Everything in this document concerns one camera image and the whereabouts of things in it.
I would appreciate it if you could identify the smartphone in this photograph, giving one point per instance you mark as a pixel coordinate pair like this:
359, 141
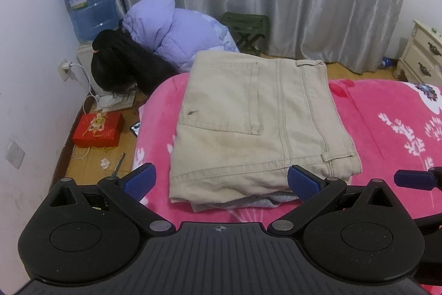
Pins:
135, 128

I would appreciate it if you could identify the pink floral bed sheet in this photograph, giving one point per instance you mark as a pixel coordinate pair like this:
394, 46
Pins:
380, 143

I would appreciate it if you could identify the cream nightstand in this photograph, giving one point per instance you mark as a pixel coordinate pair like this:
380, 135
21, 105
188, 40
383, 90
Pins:
421, 53

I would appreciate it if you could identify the green folding stool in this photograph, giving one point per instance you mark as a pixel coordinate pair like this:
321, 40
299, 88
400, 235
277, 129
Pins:
245, 20

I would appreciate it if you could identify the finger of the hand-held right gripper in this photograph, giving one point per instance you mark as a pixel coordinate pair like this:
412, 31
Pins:
407, 179
430, 222

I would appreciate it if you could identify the small blue item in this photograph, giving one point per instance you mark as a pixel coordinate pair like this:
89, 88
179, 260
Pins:
385, 62

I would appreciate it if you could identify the white water dispenser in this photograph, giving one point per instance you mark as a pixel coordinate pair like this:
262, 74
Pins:
84, 63

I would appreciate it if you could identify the white paper scrap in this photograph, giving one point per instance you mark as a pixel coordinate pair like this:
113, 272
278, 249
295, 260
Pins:
104, 163

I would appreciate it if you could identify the red gift box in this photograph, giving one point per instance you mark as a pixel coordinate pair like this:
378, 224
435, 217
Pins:
100, 132

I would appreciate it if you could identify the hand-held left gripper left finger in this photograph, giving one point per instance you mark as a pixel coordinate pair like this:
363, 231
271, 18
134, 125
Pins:
140, 179

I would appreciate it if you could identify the beige pants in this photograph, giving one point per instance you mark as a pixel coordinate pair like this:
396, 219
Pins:
259, 125

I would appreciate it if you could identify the white wall plate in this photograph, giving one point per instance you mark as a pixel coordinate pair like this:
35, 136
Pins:
14, 154

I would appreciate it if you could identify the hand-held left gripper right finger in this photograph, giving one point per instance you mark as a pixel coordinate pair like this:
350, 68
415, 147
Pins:
304, 182

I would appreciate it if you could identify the wall socket with charger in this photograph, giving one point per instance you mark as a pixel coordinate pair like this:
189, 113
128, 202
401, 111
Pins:
64, 71

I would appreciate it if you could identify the blue water bottle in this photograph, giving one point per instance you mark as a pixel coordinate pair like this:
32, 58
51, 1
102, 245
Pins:
89, 4

